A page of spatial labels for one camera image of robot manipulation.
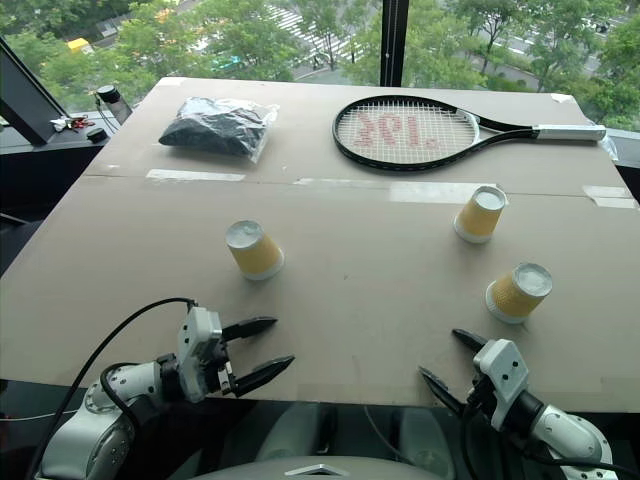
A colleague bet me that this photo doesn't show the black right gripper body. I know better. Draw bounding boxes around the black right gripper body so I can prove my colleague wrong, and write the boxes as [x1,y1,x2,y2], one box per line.
[464,372,497,417]

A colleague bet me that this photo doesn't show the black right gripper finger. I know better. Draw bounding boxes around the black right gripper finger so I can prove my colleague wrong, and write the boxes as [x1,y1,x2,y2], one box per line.
[417,365,470,418]
[451,327,490,357]

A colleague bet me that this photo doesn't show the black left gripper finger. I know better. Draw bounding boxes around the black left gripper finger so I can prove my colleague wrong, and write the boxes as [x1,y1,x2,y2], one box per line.
[221,315,279,344]
[231,355,297,400]

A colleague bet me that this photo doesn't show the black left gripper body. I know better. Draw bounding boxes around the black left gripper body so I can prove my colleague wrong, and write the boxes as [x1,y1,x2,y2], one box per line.
[201,338,239,399]

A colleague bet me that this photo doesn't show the yellow white paper cup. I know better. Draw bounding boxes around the yellow white paper cup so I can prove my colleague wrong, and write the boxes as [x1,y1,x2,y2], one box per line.
[224,219,286,282]
[483,261,554,326]
[452,185,509,245]

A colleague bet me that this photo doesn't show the brown cardboard sheet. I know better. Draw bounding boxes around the brown cardboard sheet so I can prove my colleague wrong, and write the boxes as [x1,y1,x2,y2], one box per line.
[0,173,640,410]
[81,75,632,195]

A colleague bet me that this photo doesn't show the silver robot torso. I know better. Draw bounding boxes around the silver robot torso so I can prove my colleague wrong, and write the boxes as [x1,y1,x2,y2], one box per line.
[191,453,452,480]

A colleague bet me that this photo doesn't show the wide white tape patch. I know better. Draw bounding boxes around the wide white tape patch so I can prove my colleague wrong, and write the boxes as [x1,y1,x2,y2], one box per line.
[291,177,502,206]

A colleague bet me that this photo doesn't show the long white tape strip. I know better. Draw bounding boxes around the long white tape strip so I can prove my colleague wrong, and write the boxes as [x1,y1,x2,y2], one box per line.
[146,168,247,183]

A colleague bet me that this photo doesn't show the clear bag of black cloth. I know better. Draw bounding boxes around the clear bag of black cloth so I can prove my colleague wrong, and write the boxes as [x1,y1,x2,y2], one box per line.
[157,95,280,165]

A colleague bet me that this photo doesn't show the white tape strips at edge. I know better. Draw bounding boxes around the white tape strips at edge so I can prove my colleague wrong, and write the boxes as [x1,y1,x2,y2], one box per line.
[581,184,640,210]

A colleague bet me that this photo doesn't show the black white tennis racket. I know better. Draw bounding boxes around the black white tennis racket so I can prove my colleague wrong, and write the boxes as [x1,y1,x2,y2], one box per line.
[330,95,608,175]

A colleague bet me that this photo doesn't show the black cylindrical bottle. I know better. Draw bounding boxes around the black cylindrical bottle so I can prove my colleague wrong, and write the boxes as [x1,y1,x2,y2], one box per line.
[94,84,134,134]

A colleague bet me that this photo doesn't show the white and red small clutter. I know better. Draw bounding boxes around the white and red small clutter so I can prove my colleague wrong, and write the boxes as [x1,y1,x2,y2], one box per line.
[48,114,95,133]

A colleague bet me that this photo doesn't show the black window mullion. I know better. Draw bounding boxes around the black window mullion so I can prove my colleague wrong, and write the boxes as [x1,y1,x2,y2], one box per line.
[381,0,408,88]

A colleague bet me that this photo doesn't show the black slanted window beam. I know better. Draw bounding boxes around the black slanted window beam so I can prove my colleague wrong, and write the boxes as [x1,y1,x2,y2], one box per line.
[0,34,70,147]

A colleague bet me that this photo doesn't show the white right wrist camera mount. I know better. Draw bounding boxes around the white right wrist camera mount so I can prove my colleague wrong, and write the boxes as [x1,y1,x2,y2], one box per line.
[471,338,531,432]

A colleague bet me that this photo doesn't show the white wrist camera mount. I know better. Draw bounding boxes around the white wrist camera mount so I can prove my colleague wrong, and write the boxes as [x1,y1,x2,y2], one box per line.
[176,306,224,404]
[471,338,531,432]

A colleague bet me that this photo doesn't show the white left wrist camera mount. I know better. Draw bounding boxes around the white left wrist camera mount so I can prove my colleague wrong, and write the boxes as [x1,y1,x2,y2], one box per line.
[176,306,224,404]

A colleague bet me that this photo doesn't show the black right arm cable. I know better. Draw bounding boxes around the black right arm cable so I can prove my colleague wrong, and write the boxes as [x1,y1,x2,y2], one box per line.
[459,398,484,480]

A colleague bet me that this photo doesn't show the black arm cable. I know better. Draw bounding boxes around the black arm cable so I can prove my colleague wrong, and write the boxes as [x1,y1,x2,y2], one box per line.
[459,398,484,480]
[27,297,199,480]

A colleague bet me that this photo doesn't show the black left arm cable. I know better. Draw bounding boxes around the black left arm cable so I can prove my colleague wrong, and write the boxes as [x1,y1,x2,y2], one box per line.
[27,297,199,480]

